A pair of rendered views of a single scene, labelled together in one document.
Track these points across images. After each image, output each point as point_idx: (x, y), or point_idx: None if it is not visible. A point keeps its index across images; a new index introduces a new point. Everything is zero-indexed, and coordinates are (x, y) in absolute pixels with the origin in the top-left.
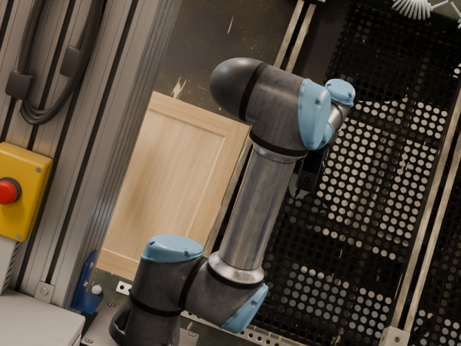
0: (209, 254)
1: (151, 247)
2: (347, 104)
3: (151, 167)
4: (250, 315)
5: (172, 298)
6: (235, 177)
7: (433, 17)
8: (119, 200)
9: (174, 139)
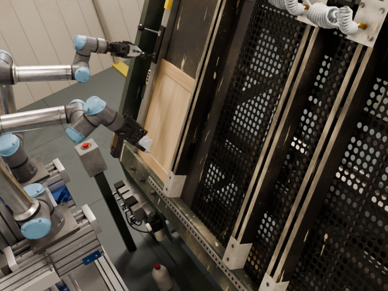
0: (171, 168)
1: None
2: (90, 114)
3: (168, 112)
4: (23, 234)
5: None
6: (183, 123)
7: None
8: (158, 130)
9: (176, 96)
